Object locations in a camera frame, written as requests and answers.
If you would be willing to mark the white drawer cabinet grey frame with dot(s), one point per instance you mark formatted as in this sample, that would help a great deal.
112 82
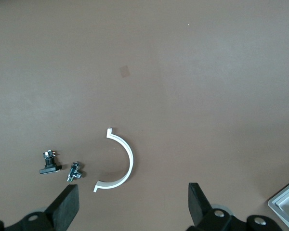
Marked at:
283 193

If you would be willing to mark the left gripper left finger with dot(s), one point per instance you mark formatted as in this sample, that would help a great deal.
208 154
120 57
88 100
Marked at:
62 209

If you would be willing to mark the translucent tape patch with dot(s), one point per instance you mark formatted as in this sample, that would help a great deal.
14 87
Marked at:
124 71

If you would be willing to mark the small metal fitting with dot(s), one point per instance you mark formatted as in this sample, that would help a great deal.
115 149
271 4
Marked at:
74 172

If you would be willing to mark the small black switch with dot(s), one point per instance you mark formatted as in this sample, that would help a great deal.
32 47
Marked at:
49 166

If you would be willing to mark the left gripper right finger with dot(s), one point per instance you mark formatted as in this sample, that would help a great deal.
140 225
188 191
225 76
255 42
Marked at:
200 207

